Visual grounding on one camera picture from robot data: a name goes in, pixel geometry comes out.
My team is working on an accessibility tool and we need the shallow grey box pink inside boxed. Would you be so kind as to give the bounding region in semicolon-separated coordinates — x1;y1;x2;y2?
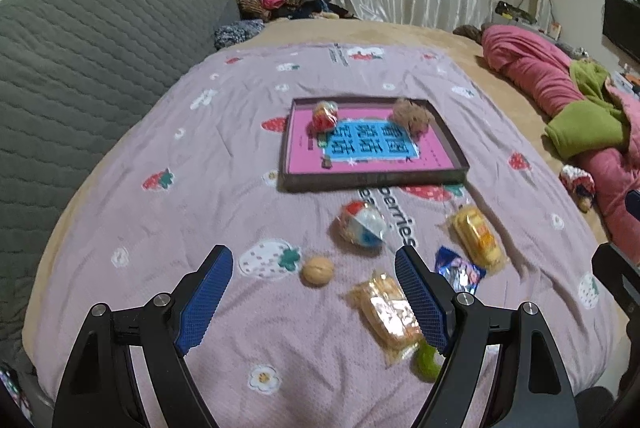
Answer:
277;95;471;194

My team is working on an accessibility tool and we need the pink quilt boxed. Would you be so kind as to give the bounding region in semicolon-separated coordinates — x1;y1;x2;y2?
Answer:
481;24;640;249

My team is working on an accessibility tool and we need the clear rice cracker packet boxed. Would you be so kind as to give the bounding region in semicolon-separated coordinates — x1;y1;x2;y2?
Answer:
348;270;426;364

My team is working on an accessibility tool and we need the walnut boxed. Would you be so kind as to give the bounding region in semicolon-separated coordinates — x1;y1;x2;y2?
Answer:
300;256;334;289

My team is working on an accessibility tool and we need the brown cloth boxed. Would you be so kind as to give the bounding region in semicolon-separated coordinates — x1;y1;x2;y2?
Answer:
452;24;484;42

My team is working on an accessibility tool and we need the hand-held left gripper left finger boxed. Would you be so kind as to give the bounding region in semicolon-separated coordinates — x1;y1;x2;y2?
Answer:
52;244;234;428

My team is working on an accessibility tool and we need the red white blue ball candy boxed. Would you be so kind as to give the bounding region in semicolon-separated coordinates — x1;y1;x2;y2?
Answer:
336;200;388;251

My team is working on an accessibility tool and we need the green jelly candy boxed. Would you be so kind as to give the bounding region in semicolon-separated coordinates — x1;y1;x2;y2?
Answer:
411;340;443;383

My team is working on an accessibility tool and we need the pink strawberry printed blanket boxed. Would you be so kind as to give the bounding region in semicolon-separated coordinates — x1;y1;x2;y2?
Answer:
37;40;618;428

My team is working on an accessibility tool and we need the black television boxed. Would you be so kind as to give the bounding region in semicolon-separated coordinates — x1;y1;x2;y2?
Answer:
602;0;640;61

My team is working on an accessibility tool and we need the brown chocolate drizzled puff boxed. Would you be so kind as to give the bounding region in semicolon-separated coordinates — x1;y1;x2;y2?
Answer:
391;97;435;135

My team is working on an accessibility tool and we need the white chair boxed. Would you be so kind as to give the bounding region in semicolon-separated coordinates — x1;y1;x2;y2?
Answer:
522;0;557;30

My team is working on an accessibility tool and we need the grey quilted headboard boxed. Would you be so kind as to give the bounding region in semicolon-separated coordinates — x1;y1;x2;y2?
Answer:
0;0;242;359

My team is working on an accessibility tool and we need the blue cookie packet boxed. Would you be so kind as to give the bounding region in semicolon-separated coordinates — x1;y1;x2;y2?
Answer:
434;246;487;294

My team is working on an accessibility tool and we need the red wrapped lollipop candy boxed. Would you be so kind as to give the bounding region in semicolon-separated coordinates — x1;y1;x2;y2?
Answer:
311;100;341;134

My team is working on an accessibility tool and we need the blue floral cloth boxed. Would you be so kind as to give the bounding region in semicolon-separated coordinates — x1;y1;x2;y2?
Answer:
214;19;265;51

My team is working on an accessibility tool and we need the green cloth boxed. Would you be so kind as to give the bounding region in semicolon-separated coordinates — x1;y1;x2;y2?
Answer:
544;60;631;161

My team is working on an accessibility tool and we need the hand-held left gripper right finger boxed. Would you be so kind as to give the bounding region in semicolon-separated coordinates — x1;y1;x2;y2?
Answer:
394;245;581;428

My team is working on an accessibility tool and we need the yellow cake packet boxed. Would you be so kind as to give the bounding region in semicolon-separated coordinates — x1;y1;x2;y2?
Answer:
446;203;508;276

